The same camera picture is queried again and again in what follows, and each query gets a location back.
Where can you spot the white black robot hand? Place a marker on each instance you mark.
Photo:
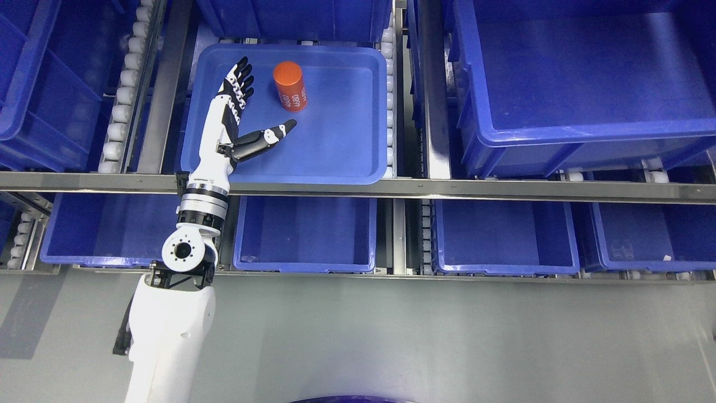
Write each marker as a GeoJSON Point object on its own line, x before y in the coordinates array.
{"type": "Point", "coordinates": [221, 147]}

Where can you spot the orange cylindrical capacitor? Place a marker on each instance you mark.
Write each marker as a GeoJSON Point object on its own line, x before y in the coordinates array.
{"type": "Point", "coordinates": [289, 82]}

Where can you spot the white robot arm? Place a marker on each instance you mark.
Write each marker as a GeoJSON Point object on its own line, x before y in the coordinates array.
{"type": "Point", "coordinates": [173, 307]}

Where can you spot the lower blue bin centre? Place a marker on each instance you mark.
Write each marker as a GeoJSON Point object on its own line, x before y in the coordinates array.
{"type": "Point", "coordinates": [306, 235]}

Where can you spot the shallow blue tray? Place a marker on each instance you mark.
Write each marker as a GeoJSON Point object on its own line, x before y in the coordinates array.
{"type": "Point", "coordinates": [340, 136]}

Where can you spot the lower blue bin left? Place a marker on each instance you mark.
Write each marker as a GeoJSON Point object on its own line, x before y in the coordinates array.
{"type": "Point", "coordinates": [108, 230]}

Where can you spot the blue bin top centre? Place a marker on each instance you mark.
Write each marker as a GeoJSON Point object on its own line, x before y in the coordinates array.
{"type": "Point", "coordinates": [343, 21]}

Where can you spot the large blue bin left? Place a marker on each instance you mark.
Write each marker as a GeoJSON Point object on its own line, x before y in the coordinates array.
{"type": "Point", "coordinates": [58, 60]}

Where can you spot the large blue bin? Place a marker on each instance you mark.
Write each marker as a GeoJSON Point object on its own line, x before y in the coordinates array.
{"type": "Point", "coordinates": [58, 60]}
{"type": "Point", "coordinates": [556, 86]}

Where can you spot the large blue bin right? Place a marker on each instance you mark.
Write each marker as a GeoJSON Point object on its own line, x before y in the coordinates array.
{"type": "Point", "coordinates": [556, 86]}

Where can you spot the lower blue bin far right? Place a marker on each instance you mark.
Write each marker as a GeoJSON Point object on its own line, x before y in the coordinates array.
{"type": "Point", "coordinates": [658, 238]}

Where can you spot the metal shelf rail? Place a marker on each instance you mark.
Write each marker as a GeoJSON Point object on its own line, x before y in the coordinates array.
{"type": "Point", "coordinates": [398, 188]}

